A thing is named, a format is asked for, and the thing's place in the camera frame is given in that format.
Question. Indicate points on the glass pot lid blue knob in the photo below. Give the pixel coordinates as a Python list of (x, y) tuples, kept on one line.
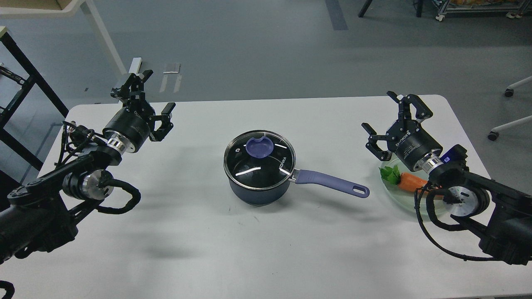
[(259, 160)]

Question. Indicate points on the black metal rack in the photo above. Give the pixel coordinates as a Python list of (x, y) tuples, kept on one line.
[(26, 84)]

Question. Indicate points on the black chair leg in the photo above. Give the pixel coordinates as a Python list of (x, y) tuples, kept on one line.
[(364, 8)]

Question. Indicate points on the orange toy carrot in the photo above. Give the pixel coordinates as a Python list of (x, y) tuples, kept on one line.
[(404, 181)]

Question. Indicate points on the blue saucepan with handle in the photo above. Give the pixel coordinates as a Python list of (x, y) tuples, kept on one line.
[(300, 177)]

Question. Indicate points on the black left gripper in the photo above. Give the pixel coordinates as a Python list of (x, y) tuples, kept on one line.
[(126, 131)]

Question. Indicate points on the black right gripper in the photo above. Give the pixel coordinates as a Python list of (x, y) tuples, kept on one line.
[(411, 145)]

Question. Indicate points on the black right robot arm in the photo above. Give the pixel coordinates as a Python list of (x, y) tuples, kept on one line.
[(455, 198)]

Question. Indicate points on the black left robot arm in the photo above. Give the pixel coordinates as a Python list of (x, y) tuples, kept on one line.
[(43, 214)]

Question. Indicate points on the metal wheeled cart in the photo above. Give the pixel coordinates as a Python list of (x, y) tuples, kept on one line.
[(513, 9)]

